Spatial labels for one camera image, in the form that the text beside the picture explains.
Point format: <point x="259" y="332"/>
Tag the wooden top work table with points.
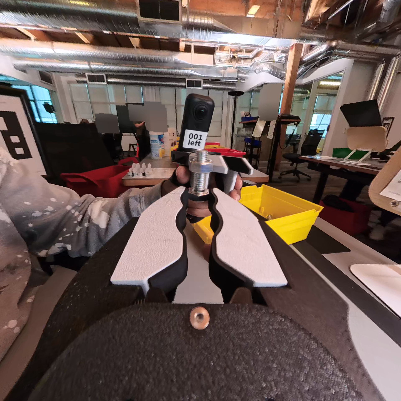
<point x="156" y="180"/>

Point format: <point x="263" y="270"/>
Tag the person's right hand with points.
<point x="208" y="250"/>

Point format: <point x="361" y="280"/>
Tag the white paper sheet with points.
<point x="271" y="129"/>
<point x="259" y="128"/>

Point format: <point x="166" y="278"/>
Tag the wooden desk with black legs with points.
<point x="329" y="161"/>

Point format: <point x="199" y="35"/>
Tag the yellow plastic bin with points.
<point x="282" y="225"/>

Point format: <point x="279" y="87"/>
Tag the black and white marker board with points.
<point x="9" y="106"/>

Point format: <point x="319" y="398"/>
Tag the red storage bag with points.
<point x="351" y="219"/>

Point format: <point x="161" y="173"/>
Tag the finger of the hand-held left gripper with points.
<point x="221" y="164"/>

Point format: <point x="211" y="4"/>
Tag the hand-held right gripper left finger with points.
<point x="153" y="238"/>

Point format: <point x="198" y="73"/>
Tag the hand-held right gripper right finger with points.
<point x="244" y="244"/>

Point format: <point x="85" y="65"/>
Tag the green plastic bin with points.
<point x="341" y="153"/>

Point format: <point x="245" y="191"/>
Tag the tall black standing desk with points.
<point x="289" y="118"/>

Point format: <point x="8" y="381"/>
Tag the printed instruction sheet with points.
<point x="393" y="188"/>

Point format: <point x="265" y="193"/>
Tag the wooden and white document stand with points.
<point x="382" y="282"/>

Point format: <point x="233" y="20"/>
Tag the wooden support post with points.
<point x="291" y="78"/>

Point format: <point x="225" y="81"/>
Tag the white wipes canister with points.
<point x="156" y="147"/>

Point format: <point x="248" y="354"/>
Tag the black partition panel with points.
<point x="72" y="147"/>

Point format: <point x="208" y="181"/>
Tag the red plastic bin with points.
<point x="231" y="153"/>

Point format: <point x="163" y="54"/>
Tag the black floor lamp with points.
<point x="234" y="119"/>

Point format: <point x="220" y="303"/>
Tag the person's left forearm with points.
<point x="78" y="213"/>

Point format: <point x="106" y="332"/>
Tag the black office chair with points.
<point x="313" y="141"/>

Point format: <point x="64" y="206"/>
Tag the silver hex nut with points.
<point x="200" y="165"/>

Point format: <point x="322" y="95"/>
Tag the person's left hand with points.
<point x="180" y="178"/>

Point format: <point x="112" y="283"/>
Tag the blue storage crate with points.
<point x="253" y="142"/>

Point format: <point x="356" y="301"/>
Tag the red tote bag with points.
<point x="94" y="181"/>

